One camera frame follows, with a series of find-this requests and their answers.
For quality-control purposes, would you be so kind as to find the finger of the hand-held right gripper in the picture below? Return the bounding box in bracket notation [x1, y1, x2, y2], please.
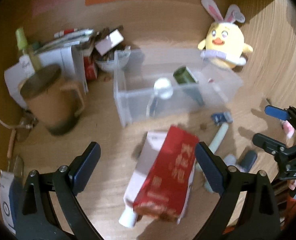
[264, 105, 296, 140]
[253, 133, 292, 159]

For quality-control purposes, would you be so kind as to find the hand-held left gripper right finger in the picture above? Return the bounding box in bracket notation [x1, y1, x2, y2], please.
[195, 142, 281, 240]

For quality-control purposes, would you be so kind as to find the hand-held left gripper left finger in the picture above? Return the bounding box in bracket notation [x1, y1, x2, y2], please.
[15, 142, 101, 240]

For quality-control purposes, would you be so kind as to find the pale green plastic stick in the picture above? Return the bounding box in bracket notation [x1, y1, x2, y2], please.
[203, 124, 229, 193]

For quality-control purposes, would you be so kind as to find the red and white carton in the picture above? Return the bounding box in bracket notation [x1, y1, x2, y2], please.
[123, 125, 200, 224]

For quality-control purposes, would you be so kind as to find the white capped tube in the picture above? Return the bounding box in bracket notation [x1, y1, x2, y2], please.
[118, 209, 138, 228]

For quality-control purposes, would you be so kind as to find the clear plastic bin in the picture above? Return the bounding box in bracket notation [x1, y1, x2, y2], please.
[113, 49, 244, 128]

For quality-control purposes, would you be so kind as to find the grey blue cylinder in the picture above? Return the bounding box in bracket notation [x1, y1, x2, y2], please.
[224, 150, 258, 173]

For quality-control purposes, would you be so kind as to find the blue razor head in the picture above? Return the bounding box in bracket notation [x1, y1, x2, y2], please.
[211, 112, 232, 125]

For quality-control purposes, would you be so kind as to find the brown mug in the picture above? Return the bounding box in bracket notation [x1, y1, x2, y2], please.
[20, 64, 86, 136]

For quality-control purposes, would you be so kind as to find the blue and white packet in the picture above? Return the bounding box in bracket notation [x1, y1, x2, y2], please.
[0, 155, 25, 233]

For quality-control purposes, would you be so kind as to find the yellow chick plush toy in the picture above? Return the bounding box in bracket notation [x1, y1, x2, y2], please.
[197, 0, 254, 70]

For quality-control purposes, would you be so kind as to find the clear bottle with white cap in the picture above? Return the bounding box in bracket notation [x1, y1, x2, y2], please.
[146, 77, 174, 118]

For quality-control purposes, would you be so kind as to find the dark green bottle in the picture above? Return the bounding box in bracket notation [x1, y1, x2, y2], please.
[172, 66, 205, 107]

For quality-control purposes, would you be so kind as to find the small red box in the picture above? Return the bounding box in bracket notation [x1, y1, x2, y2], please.
[81, 52, 98, 80]

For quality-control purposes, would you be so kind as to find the glass bowl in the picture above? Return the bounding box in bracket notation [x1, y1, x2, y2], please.
[95, 50, 131, 72]

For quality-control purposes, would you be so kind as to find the white cardboard box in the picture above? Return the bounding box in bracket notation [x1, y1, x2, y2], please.
[5, 46, 88, 105]

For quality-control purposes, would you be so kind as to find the small white box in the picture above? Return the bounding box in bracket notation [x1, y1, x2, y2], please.
[95, 29, 124, 55]

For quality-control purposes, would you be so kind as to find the red marker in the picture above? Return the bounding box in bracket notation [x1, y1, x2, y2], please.
[54, 27, 78, 38]

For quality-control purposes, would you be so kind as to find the green spray bottle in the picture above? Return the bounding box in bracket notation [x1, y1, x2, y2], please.
[15, 27, 42, 70]

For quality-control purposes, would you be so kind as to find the pink sticky note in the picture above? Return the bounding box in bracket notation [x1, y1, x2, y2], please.
[32, 0, 75, 17]

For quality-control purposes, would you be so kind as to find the beige cord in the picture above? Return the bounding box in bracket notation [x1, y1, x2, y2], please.
[0, 112, 15, 130]

